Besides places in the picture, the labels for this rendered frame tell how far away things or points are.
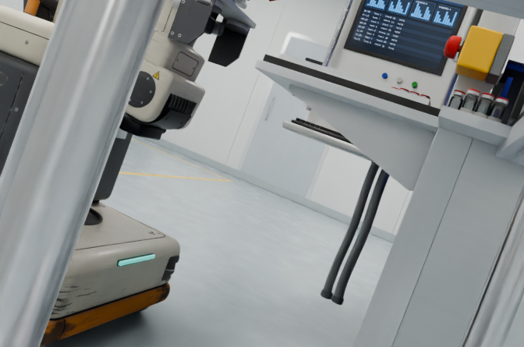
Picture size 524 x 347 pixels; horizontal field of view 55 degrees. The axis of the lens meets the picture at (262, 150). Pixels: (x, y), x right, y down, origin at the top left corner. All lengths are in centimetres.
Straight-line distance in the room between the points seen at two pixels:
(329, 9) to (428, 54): 513
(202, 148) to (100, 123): 705
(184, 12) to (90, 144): 116
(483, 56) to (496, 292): 39
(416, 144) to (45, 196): 90
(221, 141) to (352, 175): 193
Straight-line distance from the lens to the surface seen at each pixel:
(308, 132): 185
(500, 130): 87
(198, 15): 141
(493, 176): 100
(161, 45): 146
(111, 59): 28
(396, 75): 206
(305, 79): 106
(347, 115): 112
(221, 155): 719
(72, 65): 28
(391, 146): 110
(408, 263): 100
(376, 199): 211
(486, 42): 94
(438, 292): 101
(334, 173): 668
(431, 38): 209
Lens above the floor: 74
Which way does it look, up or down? 2 degrees down
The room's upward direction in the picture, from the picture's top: 21 degrees clockwise
